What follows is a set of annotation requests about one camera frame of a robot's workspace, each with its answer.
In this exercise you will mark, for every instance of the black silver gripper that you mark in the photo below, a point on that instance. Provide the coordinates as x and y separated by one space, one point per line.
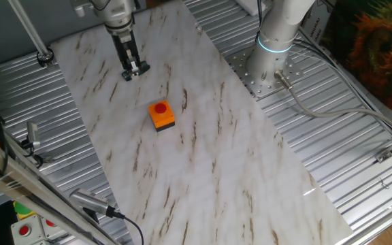
125 46

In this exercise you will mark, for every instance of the orange box with red button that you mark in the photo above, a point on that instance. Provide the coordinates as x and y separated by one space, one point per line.
162 115

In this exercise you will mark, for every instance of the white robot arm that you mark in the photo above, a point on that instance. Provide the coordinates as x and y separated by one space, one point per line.
274 34

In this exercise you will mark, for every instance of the small grey box red button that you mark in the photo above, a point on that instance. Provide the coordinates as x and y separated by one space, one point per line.
51 225

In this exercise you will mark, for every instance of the yellow box with green button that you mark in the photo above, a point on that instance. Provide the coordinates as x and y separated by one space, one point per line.
22 209

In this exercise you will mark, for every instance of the large grey box red button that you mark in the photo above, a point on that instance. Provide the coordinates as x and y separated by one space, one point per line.
27 231

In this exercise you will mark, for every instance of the aluminium pole with black foot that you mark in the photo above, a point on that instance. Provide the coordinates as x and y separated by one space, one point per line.
29 29

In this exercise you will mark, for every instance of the marble pattern mat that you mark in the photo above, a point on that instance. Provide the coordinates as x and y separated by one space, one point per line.
199 163

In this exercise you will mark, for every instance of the white flat block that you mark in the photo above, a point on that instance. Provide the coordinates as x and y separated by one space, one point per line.
250 7

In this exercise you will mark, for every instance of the cardboard box with red print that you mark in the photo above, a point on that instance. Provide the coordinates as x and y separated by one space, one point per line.
316 24

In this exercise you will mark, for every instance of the colourful orange green cloth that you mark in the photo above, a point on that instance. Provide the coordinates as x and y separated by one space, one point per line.
376 51

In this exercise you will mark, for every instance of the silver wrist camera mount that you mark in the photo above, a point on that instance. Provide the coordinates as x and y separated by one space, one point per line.
79 7

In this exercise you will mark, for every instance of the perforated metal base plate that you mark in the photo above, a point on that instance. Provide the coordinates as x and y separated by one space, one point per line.
247 80

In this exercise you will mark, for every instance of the small silver camera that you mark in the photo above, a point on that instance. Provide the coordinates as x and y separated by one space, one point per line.
32 133

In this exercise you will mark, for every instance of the silver depth camera with ribs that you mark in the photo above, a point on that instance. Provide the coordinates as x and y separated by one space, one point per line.
90 201

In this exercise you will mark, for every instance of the aluminium frame beam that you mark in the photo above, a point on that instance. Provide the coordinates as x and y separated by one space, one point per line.
29 190

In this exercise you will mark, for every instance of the small metal corner bracket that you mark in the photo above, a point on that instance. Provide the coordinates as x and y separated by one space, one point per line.
384 156

